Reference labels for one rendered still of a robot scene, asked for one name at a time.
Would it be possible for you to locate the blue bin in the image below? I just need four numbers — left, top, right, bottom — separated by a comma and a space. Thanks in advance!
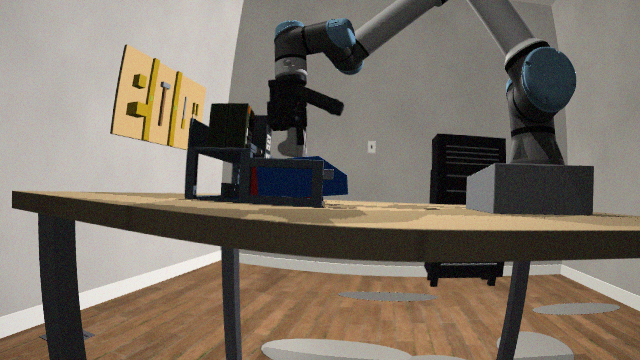
256, 156, 348, 198

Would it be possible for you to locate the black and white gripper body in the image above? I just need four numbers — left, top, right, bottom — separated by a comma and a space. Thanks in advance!
267, 74, 307, 131

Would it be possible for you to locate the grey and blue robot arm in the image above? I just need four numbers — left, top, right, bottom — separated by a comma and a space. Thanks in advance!
274, 0, 576, 165

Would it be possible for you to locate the grey metal shelf rack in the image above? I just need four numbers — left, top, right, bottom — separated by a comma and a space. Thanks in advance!
185, 118, 334, 208

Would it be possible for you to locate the dark grey case with orange latches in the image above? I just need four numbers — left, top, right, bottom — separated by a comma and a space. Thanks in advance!
252, 115, 272, 154

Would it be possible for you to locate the olive green case with orange latches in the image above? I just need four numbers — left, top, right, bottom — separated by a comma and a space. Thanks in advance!
207, 103, 254, 148

